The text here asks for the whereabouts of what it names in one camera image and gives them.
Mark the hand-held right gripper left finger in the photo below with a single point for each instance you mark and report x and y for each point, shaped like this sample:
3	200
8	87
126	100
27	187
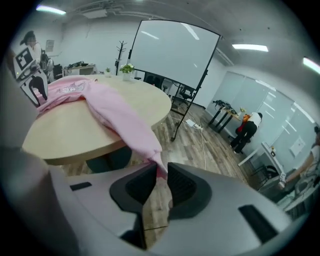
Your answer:
135	190

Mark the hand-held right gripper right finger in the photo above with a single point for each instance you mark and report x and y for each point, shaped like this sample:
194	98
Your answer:
185	187

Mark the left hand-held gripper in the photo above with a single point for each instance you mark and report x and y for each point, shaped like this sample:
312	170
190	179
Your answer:
25	60

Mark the pink cartoon sweatshirt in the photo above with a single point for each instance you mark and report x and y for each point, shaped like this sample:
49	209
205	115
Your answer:
112	112

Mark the person's left forearm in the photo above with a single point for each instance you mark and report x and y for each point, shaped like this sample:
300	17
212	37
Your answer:
10	62

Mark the black office chair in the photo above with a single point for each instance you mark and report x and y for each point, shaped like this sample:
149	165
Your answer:
153	80
58	71
186	93

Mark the person's grey-green trousers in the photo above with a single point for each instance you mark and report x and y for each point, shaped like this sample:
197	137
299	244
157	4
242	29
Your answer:
107	162

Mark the white desk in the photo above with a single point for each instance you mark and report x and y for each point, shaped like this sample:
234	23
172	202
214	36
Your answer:
80	70

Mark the black equipment pile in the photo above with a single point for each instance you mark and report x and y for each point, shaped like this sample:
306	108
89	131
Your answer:
223	103
77	65

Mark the white power strip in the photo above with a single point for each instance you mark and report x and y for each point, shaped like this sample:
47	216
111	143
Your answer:
193	123

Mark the small green potted plant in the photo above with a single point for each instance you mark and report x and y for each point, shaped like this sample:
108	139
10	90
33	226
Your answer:
108	72

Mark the yellow-top desk with black legs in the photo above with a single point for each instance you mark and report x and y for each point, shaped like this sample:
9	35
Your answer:
226	117

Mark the ceiling light panel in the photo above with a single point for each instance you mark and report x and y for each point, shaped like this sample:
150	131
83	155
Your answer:
50	9
311	65
250	47

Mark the black coat rack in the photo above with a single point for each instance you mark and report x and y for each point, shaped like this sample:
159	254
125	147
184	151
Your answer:
121	57

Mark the white-flowered potted plant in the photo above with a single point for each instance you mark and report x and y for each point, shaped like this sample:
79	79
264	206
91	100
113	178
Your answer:
127	71

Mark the white ceiling air conditioner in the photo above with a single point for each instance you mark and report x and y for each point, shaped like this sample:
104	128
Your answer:
95	13

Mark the white paper notice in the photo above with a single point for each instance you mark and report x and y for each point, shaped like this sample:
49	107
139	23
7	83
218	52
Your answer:
297	147

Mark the whiteboard on black stand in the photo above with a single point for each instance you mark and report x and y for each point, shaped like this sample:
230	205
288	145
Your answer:
172	55

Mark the grey wall poster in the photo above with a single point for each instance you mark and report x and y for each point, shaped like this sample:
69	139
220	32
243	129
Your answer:
50	45

